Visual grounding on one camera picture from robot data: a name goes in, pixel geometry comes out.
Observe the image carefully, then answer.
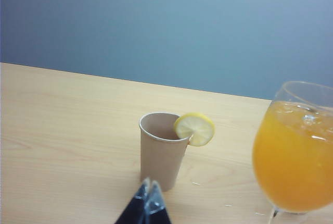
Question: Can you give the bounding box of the clear-tipped black left gripper left finger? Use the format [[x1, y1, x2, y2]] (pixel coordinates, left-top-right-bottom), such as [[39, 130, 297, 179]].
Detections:
[[113, 177, 152, 224]]

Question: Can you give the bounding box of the clear-tipped black left gripper right finger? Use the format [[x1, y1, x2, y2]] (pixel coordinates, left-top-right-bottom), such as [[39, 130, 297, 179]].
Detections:
[[144, 180, 173, 224]]

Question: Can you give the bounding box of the wine glass with orange drink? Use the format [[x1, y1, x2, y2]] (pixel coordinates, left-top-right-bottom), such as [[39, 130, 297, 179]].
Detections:
[[252, 80, 333, 224]]

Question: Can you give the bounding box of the yellow lemon slice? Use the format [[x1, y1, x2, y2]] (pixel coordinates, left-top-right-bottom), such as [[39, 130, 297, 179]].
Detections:
[[173, 112, 216, 147]]

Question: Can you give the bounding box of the brown paper cup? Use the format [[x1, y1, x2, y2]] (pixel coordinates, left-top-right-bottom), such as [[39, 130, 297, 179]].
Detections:
[[138, 112, 191, 192]]

